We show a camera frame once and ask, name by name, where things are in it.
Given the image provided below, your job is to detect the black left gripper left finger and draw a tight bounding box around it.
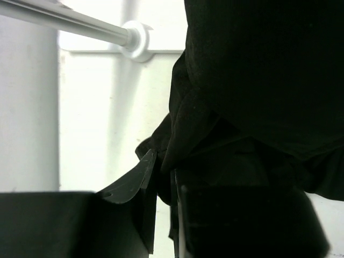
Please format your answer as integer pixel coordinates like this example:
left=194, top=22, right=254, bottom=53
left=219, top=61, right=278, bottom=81
left=1, top=150, right=157, bottom=257

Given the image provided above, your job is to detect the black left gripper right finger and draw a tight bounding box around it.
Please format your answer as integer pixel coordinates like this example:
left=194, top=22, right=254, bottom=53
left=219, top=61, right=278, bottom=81
left=170, top=150, right=330, bottom=257

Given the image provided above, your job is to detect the black shirt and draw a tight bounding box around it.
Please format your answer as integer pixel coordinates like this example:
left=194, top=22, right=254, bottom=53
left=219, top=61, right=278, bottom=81
left=134, top=0, right=344, bottom=242

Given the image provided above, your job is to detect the white metal clothes rack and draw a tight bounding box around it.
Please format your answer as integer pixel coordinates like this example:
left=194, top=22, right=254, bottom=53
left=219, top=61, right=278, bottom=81
left=0, top=0, right=186, bottom=64

